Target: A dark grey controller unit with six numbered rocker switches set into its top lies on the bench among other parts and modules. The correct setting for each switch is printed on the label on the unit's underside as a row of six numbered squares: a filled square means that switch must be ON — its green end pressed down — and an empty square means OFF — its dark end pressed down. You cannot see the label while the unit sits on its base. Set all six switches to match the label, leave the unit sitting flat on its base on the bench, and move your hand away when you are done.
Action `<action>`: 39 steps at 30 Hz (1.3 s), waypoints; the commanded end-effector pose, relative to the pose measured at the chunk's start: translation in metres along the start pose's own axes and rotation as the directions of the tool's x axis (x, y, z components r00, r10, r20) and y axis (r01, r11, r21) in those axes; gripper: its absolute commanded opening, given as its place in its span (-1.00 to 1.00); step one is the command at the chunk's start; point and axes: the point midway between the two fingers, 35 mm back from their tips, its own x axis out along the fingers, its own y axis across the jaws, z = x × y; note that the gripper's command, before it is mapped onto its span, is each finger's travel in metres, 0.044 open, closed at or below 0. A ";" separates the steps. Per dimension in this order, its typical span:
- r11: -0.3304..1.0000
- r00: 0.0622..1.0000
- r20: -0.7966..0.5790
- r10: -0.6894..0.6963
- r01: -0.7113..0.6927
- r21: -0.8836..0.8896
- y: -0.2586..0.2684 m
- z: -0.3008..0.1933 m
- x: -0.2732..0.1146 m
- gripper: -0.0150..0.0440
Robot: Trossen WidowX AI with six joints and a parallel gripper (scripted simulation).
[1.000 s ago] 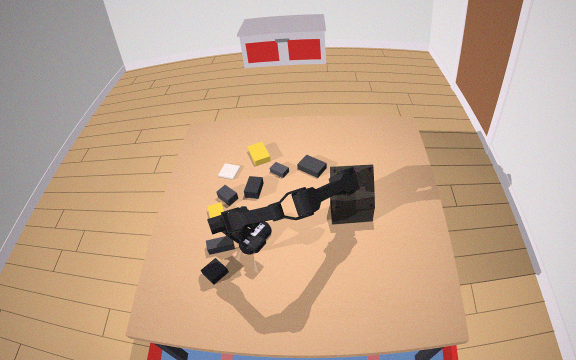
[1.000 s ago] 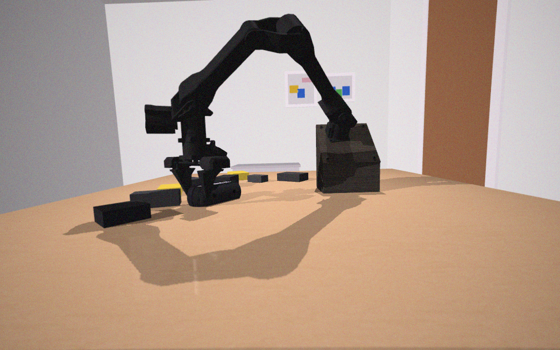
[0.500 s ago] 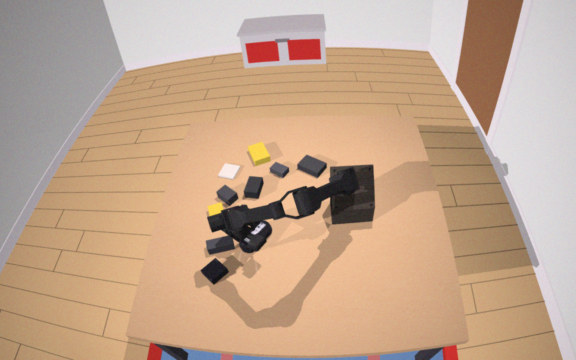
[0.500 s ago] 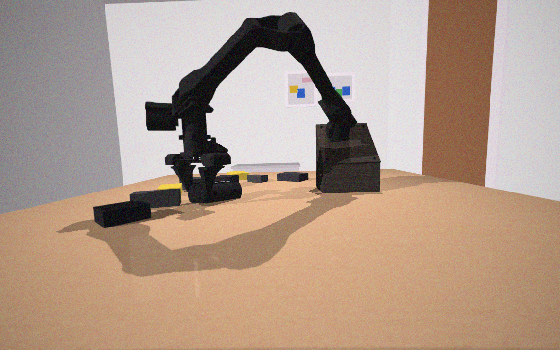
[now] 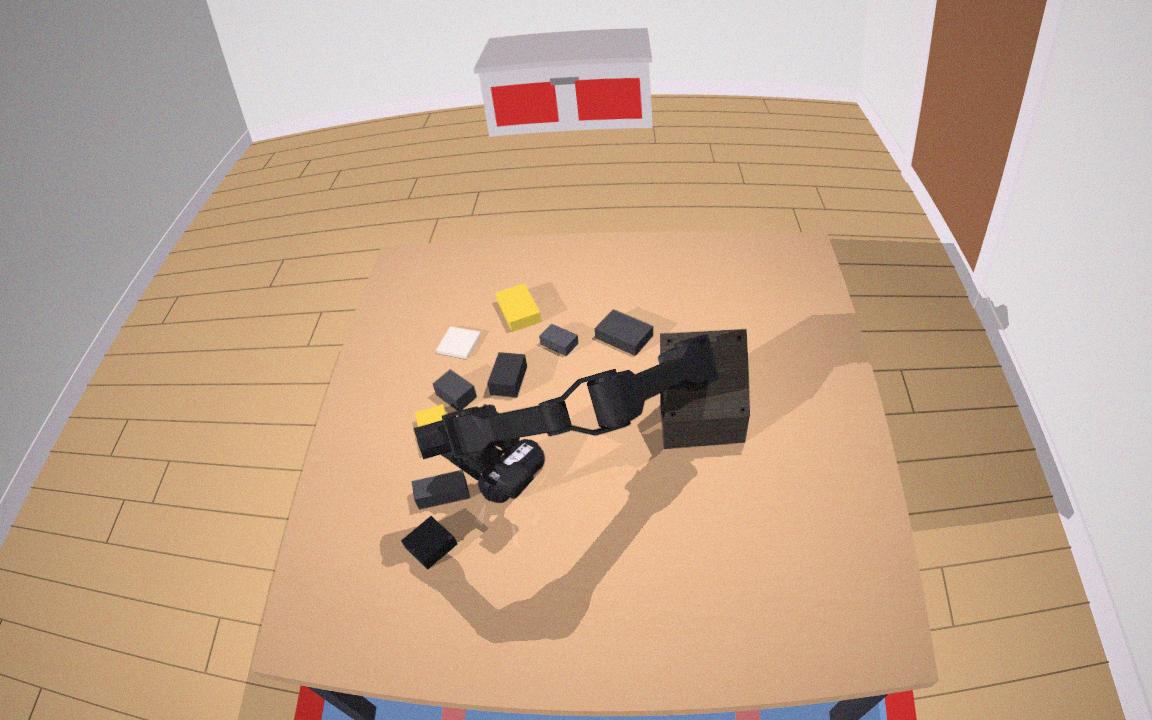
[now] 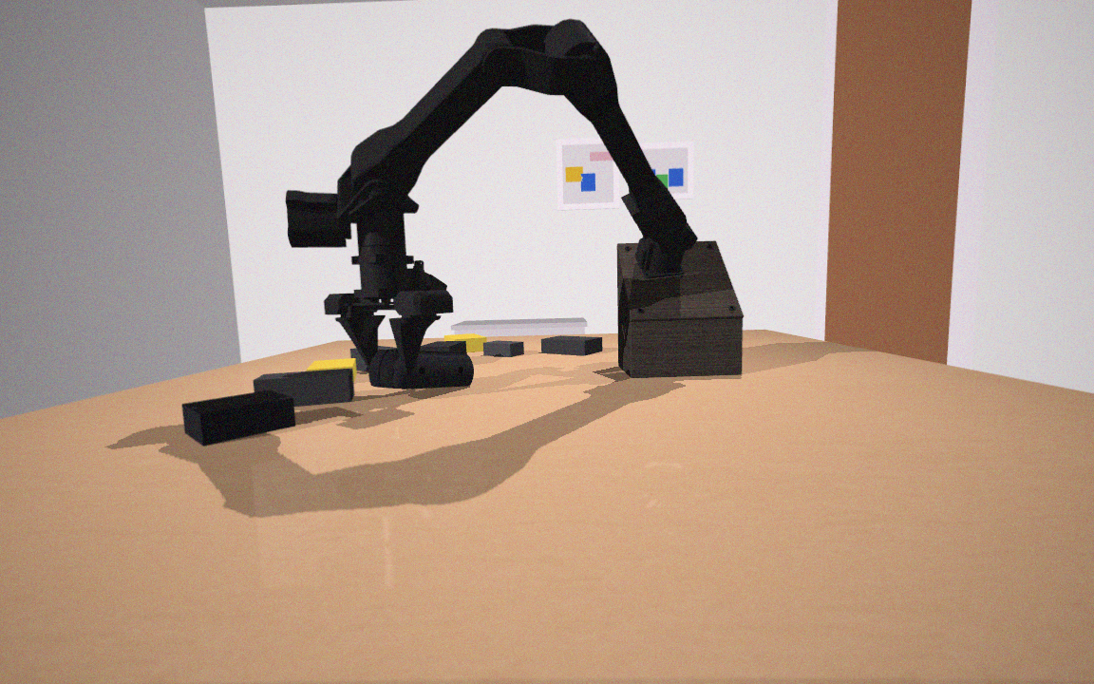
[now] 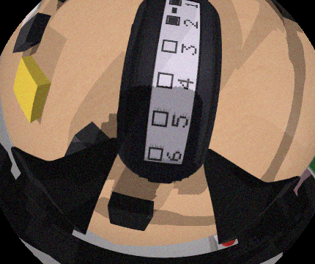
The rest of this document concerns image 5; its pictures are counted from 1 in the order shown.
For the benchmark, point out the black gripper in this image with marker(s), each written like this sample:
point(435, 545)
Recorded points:
point(514, 478)

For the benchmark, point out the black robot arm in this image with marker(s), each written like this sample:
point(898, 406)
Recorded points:
point(617, 398)

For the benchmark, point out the dark grey rounded unit with white label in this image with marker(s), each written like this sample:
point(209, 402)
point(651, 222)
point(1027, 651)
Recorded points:
point(527, 452)

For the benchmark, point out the white flat square plate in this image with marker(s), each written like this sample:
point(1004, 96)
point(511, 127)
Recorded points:
point(458, 342)

